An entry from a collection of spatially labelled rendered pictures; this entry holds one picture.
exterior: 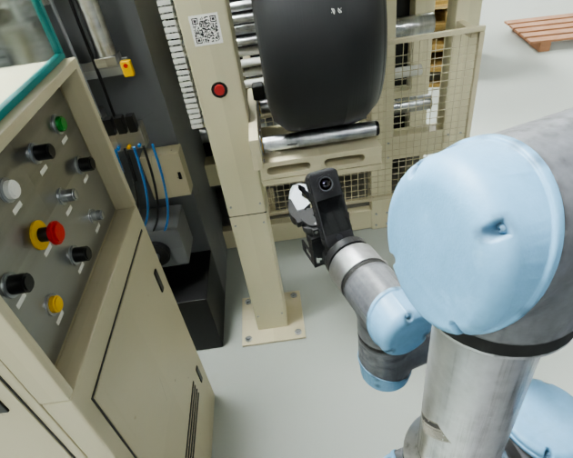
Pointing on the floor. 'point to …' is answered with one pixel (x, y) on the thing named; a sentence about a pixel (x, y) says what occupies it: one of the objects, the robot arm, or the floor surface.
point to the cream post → (236, 157)
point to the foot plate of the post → (251, 334)
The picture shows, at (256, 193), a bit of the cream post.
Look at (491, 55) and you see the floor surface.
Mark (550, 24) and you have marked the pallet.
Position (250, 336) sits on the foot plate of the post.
